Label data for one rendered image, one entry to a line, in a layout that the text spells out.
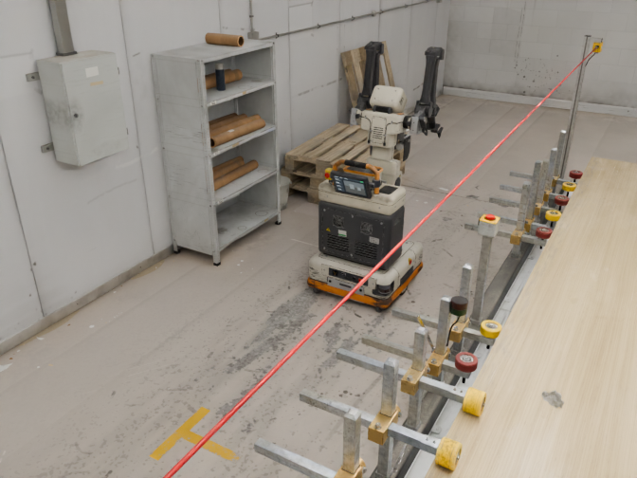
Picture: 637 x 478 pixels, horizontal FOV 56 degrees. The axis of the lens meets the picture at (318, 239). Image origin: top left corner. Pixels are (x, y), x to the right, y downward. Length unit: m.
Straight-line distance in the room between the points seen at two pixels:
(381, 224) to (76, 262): 2.03
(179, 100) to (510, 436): 3.22
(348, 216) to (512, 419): 2.22
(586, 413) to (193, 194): 3.24
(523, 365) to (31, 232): 2.94
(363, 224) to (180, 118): 1.51
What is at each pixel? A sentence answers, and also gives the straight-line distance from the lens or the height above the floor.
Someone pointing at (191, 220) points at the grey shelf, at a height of 0.34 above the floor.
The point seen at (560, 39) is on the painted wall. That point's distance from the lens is 9.72.
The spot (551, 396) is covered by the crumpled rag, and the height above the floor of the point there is 0.91.
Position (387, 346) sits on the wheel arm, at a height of 0.86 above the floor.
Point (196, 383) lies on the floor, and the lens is 3.60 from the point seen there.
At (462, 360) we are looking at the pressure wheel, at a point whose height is 0.91.
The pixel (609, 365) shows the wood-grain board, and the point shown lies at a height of 0.90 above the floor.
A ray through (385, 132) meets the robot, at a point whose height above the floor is 1.12.
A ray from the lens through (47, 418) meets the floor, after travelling 3.62.
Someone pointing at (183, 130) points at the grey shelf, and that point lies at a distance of 4.47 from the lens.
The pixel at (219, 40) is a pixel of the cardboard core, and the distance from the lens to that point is 4.76.
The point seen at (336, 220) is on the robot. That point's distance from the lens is 4.06.
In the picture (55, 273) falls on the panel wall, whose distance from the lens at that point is 4.25.
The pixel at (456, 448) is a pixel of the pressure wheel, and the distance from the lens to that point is 1.85.
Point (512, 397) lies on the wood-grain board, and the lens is 2.18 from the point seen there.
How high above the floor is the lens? 2.27
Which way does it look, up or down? 26 degrees down
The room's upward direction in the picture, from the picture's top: straight up
